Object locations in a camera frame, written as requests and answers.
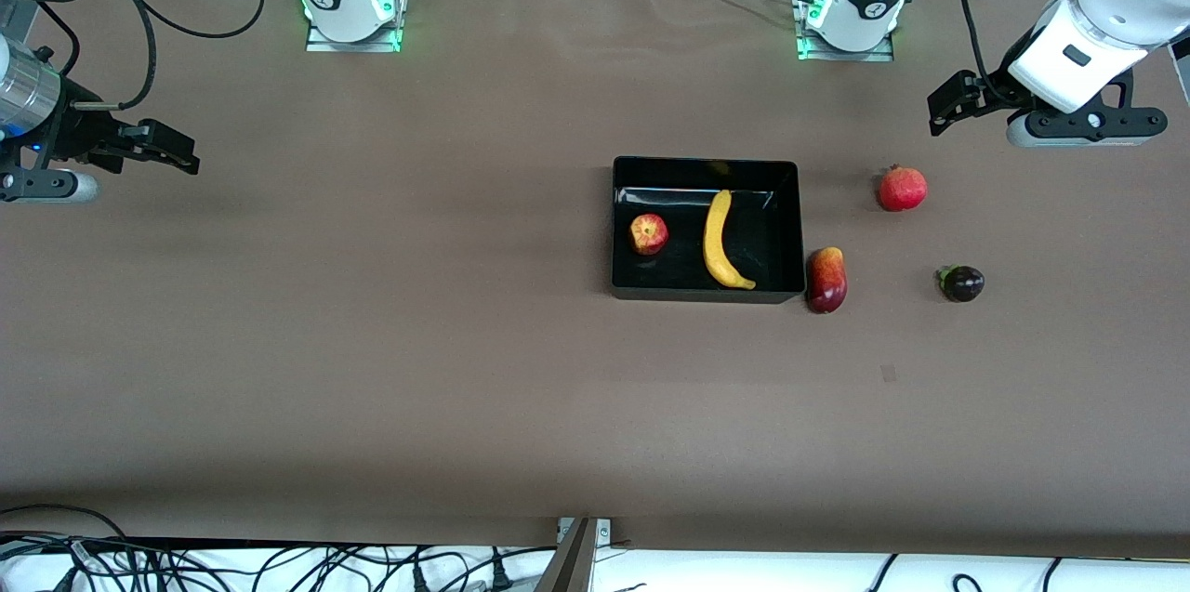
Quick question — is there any yellow banana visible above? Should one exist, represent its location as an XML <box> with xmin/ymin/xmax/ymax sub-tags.
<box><xmin>703</xmin><ymin>190</ymin><xmax>757</xmax><ymax>291</ymax></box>

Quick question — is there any red pomegranate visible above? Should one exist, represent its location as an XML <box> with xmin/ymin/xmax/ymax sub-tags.
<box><xmin>878</xmin><ymin>164</ymin><xmax>929</xmax><ymax>213</ymax></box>

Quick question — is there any long black right arm cable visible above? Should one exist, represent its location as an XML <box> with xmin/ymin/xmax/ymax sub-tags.
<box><xmin>98</xmin><ymin>0</ymin><xmax>269</xmax><ymax>110</ymax></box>

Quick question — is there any short black right arm cable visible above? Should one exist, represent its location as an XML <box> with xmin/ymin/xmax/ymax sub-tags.
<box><xmin>37</xmin><ymin>2</ymin><xmax>83</xmax><ymax>80</ymax></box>

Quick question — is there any dark purple mangosteen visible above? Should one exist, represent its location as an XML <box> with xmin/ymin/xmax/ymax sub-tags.
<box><xmin>935</xmin><ymin>264</ymin><xmax>986</xmax><ymax>304</ymax></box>

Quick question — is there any small aluminium bracket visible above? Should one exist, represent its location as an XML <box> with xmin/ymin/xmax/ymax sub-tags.
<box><xmin>556</xmin><ymin>518</ymin><xmax>613</xmax><ymax>545</ymax></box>

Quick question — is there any black plastic box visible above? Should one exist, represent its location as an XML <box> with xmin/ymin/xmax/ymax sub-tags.
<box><xmin>609</xmin><ymin>155</ymin><xmax>805</xmax><ymax>306</ymax></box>

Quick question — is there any red yellow apple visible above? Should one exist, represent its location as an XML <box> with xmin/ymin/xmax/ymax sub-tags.
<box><xmin>629</xmin><ymin>213</ymin><xmax>670</xmax><ymax>257</ymax></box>

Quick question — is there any brown paper table cover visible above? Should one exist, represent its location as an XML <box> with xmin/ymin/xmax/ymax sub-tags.
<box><xmin>0</xmin><ymin>0</ymin><xmax>1190</xmax><ymax>560</ymax></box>

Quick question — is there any grey metal bar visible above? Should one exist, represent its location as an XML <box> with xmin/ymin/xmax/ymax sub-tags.
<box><xmin>535</xmin><ymin>518</ymin><xmax>598</xmax><ymax>592</ymax></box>

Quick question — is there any aluminium arm base plate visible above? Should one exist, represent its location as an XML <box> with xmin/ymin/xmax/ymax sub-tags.
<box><xmin>305</xmin><ymin>0</ymin><xmax>403</xmax><ymax>54</ymax></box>
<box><xmin>795</xmin><ymin>0</ymin><xmax>896</xmax><ymax>63</ymax></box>

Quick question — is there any red yellow mango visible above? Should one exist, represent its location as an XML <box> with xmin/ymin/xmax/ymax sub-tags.
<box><xmin>804</xmin><ymin>246</ymin><xmax>849</xmax><ymax>315</ymax></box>

